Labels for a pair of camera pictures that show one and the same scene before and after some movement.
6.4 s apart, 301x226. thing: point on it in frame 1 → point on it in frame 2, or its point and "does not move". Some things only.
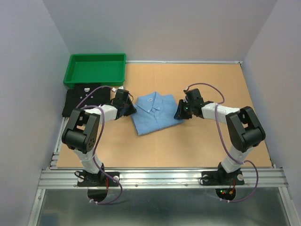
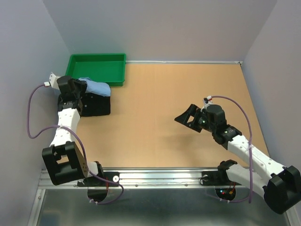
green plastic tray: [106, 69] does not move
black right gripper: [179, 114] → [194, 111]
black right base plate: [222, 178] does not move
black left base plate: [100, 179] does not move
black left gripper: [131, 109] → [83, 85]
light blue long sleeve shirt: [155, 112] → [101, 88]
